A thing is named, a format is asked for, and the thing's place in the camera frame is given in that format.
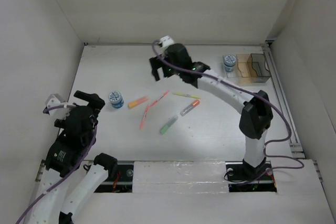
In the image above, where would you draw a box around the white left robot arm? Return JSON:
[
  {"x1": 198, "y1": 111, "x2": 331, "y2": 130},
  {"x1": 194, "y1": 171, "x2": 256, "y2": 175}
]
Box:
[{"x1": 17, "y1": 91, "x2": 118, "y2": 223}]

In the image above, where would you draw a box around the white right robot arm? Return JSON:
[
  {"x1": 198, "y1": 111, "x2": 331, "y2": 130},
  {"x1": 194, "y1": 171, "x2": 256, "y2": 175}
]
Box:
[{"x1": 150, "y1": 43, "x2": 273, "y2": 180}]

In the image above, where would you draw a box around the orange thin pen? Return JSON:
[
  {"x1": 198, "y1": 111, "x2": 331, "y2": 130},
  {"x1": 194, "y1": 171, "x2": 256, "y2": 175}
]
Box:
[{"x1": 139, "y1": 104, "x2": 150, "y2": 130}]

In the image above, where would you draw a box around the white foam front board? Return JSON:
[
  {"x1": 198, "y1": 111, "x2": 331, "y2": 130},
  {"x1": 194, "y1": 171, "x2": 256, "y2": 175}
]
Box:
[{"x1": 132, "y1": 161, "x2": 229, "y2": 195}]

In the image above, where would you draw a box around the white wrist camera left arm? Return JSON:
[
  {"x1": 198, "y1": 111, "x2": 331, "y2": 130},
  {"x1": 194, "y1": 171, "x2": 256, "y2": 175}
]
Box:
[{"x1": 43, "y1": 93, "x2": 66, "y2": 118}]

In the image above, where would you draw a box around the amber plastic container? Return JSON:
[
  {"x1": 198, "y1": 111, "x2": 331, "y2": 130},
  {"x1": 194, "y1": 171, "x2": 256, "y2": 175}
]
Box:
[{"x1": 237, "y1": 54, "x2": 258, "y2": 86}]

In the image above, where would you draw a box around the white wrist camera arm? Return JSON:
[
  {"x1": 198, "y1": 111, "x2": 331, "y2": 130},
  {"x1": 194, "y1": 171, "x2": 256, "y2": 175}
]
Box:
[
  {"x1": 43, "y1": 93, "x2": 66, "y2": 118},
  {"x1": 159, "y1": 36, "x2": 175, "y2": 48}
]

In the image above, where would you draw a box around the red thin pen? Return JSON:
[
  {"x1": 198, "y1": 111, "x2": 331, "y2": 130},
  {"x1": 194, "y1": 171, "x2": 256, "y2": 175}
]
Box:
[{"x1": 149, "y1": 90, "x2": 169, "y2": 107}]

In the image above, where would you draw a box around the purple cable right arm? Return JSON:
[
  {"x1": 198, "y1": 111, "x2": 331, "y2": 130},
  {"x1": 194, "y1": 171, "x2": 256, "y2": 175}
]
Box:
[{"x1": 152, "y1": 39, "x2": 305, "y2": 185}]

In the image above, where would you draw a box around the grey marker orange cap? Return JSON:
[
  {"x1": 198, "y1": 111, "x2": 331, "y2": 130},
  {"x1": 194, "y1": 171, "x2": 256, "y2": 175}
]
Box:
[{"x1": 180, "y1": 99, "x2": 200, "y2": 116}]

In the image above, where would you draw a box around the clear plastic container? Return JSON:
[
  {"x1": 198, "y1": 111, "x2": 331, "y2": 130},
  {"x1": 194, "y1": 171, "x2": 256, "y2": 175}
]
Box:
[{"x1": 223, "y1": 54, "x2": 238, "y2": 79}]

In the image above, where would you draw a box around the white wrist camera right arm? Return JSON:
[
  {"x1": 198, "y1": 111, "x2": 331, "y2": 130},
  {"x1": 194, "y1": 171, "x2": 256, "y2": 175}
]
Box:
[{"x1": 159, "y1": 36, "x2": 175, "y2": 48}]

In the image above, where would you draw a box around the green highlighter marker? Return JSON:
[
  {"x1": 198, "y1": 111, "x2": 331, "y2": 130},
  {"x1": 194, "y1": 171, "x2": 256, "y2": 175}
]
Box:
[{"x1": 159, "y1": 115, "x2": 179, "y2": 135}]

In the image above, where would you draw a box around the orange highlighter marker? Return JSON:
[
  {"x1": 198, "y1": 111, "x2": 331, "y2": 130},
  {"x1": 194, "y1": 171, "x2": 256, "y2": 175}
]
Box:
[{"x1": 128, "y1": 96, "x2": 149, "y2": 109}]

